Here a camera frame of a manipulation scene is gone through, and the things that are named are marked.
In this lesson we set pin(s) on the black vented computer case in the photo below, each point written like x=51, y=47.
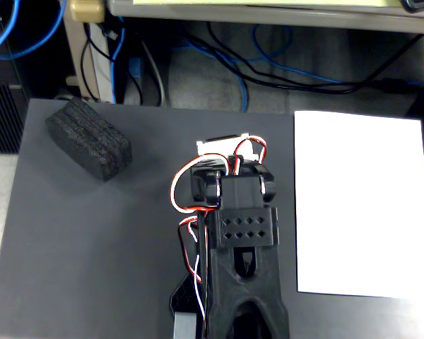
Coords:
x=1, y=116

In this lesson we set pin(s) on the black device on desk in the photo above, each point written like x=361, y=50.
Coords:
x=418, y=4

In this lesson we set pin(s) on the beige plastic box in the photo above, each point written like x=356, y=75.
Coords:
x=86, y=10

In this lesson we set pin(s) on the beige desk top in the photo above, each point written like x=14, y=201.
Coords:
x=268, y=16

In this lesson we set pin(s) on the white paper sheet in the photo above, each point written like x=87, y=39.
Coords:
x=360, y=205

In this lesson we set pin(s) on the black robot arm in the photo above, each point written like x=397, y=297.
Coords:
x=247, y=300

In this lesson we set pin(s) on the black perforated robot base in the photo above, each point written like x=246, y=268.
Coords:
x=185, y=293

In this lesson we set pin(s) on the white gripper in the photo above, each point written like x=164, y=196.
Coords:
x=222, y=144

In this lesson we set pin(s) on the dark grey work board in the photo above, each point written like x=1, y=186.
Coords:
x=92, y=247

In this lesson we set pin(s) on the black foam cube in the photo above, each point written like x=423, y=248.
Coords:
x=88, y=141

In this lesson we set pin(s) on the white desk leg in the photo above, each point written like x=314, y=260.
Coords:
x=92, y=63

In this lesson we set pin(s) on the grey base clamp block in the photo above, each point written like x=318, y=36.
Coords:
x=185, y=325

